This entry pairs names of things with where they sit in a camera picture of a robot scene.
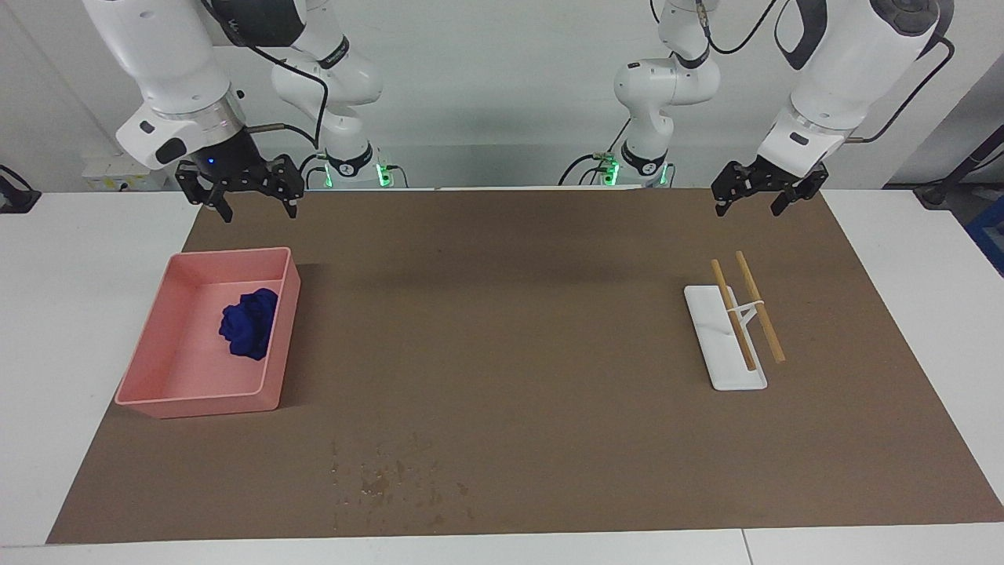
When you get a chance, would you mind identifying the black clamp mount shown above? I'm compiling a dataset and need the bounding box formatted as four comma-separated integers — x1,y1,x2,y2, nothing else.
0,165,42,214

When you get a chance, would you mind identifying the blue towel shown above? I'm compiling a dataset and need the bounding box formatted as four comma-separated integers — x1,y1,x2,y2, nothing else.
218,287,281,362

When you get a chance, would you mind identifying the black base cable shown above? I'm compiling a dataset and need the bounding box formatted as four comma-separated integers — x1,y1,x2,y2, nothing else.
294,151,329,190
558,118,632,187

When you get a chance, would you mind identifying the white rod holder bracket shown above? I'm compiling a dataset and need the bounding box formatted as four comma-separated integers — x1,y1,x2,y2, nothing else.
726,300,766,332

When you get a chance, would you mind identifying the brown table mat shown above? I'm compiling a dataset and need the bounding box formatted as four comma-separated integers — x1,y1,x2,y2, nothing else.
45,188,1004,545

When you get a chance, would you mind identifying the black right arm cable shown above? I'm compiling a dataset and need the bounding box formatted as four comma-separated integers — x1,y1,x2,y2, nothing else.
200,0,330,151

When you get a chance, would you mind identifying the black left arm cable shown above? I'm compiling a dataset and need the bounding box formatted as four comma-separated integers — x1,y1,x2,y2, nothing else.
649,0,956,144

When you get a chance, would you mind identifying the white rack base tray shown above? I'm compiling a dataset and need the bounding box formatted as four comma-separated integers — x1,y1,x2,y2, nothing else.
684,284,769,392

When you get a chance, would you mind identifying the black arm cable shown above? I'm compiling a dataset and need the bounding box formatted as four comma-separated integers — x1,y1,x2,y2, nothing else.
200,0,330,151
649,0,956,144

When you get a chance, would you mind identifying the black stand leg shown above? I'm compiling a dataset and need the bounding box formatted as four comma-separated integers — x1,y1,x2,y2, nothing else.
914,126,1004,210

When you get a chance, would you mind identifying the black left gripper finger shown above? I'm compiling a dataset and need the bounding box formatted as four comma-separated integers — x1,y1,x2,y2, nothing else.
712,161,758,217
772,169,830,217

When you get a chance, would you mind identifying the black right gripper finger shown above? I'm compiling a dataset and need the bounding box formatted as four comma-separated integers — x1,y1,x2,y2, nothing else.
263,153,305,219
175,161,234,223

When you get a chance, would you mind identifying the pink plastic bin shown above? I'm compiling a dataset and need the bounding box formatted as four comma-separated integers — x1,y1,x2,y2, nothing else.
115,246,302,419

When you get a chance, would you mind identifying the wooden rod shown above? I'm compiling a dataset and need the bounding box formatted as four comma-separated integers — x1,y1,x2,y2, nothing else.
711,259,758,373
735,251,787,365

